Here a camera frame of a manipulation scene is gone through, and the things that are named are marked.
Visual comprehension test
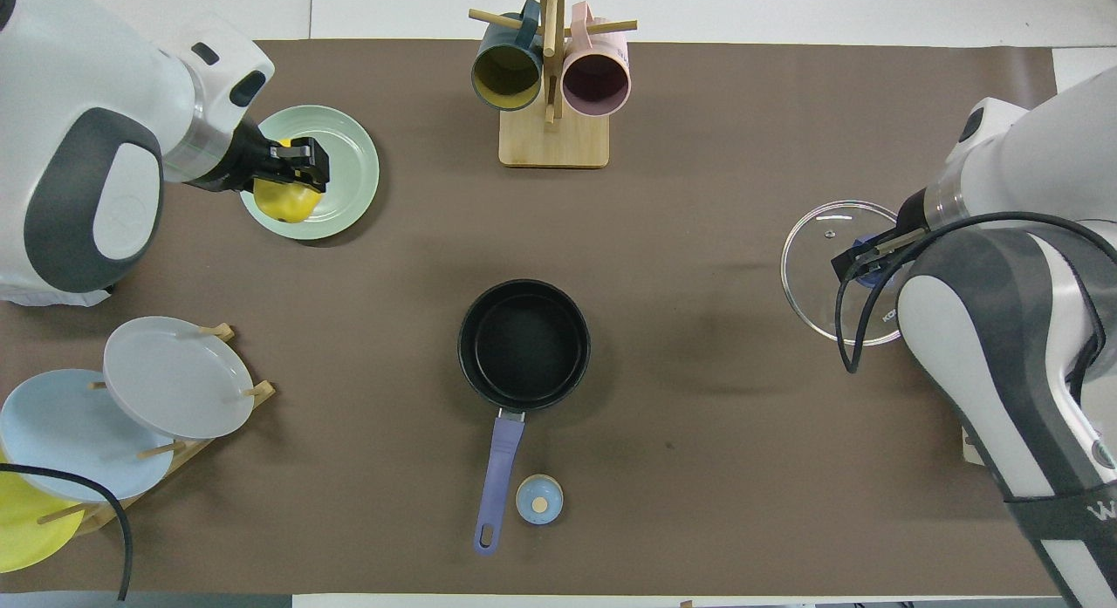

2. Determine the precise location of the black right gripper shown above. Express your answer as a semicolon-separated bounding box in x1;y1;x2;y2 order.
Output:
831;188;930;284

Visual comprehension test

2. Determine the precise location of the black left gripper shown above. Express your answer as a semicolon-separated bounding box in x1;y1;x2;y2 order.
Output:
186;120;331;195

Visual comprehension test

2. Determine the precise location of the glass lid with blue knob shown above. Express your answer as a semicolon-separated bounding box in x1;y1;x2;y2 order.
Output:
781;200;913;347

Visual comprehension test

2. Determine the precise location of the mint green plate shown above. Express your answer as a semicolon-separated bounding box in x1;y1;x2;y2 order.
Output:
237;105;381;242

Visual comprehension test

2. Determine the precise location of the wooden plate rack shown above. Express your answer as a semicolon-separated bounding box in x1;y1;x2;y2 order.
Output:
35;323;277;539

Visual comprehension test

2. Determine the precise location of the grey plate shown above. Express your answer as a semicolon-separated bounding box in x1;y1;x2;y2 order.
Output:
103;316;256;441

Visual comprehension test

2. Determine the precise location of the light blue plate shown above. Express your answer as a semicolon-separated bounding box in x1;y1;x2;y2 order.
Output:
0;368;175;504

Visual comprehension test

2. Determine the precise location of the yellow plate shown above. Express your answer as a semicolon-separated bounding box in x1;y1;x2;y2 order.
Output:
0;451;86;574

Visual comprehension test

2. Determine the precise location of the brown table mat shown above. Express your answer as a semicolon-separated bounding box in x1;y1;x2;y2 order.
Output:
0;39;1083;596

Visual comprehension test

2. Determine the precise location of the dark teal mug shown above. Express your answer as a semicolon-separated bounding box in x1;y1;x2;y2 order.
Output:
471;0;545;113

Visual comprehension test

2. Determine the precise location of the wooden mug tree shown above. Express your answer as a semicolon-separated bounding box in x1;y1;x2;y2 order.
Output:
468;0;638;169

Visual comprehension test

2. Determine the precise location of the white crumpled sheet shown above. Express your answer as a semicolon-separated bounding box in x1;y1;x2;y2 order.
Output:
0;277;114;309

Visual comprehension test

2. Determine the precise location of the pink ribbed mug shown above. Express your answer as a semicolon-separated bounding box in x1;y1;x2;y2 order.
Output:
561;2;632;119

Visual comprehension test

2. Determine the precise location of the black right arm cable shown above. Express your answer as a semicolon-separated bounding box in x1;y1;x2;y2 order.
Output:
835;211;1117;373

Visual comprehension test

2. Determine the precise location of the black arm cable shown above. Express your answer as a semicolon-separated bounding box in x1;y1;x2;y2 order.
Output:
835;211;1117;373
0;464;134;602

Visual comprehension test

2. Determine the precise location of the dark blue handled pot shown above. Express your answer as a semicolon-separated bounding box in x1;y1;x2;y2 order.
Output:
457;279;592;557

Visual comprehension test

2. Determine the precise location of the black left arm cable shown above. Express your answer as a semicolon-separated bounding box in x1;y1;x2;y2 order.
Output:
0;464;134;602

